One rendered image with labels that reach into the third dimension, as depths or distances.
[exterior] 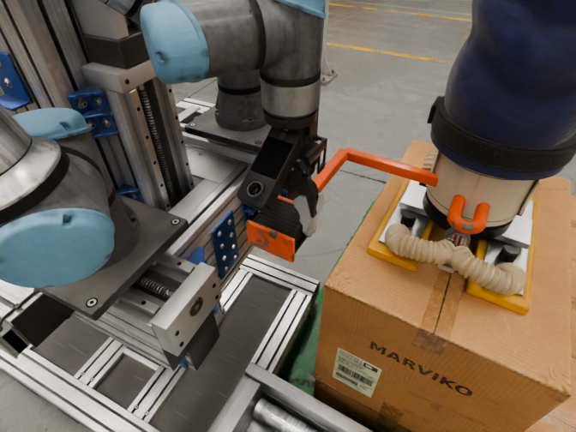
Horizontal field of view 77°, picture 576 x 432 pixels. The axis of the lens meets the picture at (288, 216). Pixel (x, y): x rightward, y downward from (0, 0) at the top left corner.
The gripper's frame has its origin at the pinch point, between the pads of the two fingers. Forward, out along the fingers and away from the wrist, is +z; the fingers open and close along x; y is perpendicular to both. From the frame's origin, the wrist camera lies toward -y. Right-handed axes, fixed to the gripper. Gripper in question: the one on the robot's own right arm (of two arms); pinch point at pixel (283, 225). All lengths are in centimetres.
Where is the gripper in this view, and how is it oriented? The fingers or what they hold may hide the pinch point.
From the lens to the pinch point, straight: 59.5
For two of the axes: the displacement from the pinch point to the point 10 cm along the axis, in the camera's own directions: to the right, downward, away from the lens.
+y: 5.0, -5.9, 6.3
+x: -8.7, -3.4, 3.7
